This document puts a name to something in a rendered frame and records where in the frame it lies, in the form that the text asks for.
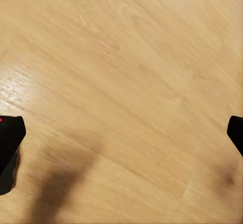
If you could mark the digital camera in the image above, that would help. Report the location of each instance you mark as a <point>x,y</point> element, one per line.
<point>7,177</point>

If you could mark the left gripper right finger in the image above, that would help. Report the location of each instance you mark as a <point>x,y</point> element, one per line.
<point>235,131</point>

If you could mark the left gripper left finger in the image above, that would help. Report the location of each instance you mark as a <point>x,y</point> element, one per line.
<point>12,132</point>

